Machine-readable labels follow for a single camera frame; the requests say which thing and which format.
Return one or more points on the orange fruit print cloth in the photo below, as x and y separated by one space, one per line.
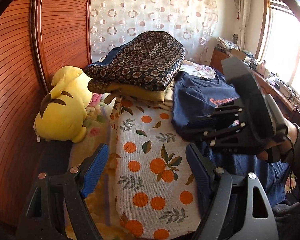
155 191

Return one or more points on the pink bottle on sill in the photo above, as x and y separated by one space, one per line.
261 67

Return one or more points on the yellow plush toy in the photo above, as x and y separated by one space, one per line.
63 110

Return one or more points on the window with wooden frame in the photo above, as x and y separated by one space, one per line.
280 46

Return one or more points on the pink circle sheer curtain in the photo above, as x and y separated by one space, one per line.
116 22

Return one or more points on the long wooden side cabinet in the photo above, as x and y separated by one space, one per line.
289 110

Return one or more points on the brown slatted wooden wardrobe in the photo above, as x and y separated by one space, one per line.
37 37

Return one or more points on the floral window drape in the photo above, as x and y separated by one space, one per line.
244 11

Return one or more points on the dark circle patterned folded cloth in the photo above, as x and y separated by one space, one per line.
151 61

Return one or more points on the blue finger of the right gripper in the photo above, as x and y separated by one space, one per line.
221 116
223 139

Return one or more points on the folded patterned fabric stack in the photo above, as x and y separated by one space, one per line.
226 44

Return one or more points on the navy blue printed t-shirt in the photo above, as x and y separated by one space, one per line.
194 98

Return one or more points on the gold yellow folded cloth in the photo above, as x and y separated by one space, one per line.
128 92

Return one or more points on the person's right hand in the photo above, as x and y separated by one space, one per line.
281 148

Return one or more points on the cardboard box on cabinet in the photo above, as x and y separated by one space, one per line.
238 54

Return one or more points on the floral bed blanket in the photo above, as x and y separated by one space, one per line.
101 202

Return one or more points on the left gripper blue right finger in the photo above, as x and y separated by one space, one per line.
235 207

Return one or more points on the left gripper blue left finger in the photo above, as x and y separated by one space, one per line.
51 197

